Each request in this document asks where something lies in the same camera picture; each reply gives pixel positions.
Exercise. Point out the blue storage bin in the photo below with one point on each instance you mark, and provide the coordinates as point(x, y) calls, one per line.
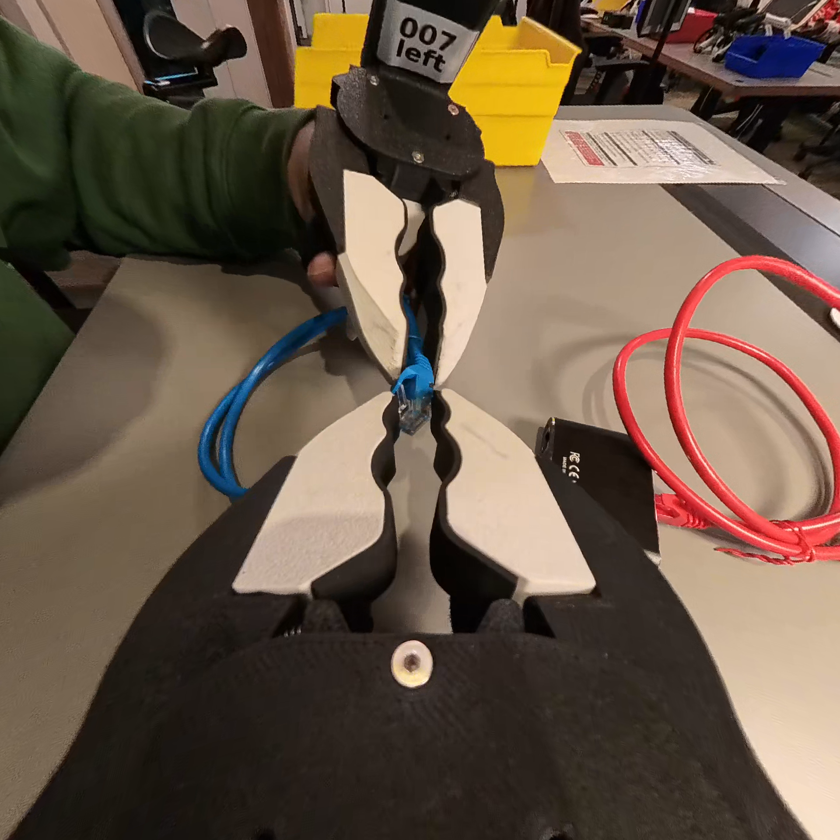
point(775, 55)

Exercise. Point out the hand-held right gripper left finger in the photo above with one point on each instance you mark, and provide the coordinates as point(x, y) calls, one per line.
point(315, 519)

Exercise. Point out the person's left hand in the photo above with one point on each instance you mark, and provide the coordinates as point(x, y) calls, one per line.
point(315, 269)

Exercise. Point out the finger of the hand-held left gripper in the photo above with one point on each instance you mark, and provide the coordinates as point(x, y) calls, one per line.
point(374, 263)
point(460, 276)

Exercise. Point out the black ethernet hub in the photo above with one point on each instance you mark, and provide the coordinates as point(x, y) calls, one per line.
point(597, 479)

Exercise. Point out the white board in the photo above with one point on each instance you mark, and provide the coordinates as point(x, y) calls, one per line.
point(656, 151)

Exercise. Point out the yellow storage bin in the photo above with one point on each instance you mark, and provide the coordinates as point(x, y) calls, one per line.
point(525, 92)

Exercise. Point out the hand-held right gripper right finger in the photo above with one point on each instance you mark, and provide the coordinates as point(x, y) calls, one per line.
point(519, 519)

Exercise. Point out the person's left forearm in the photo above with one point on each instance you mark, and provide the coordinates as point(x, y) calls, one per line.
point(145, 158)

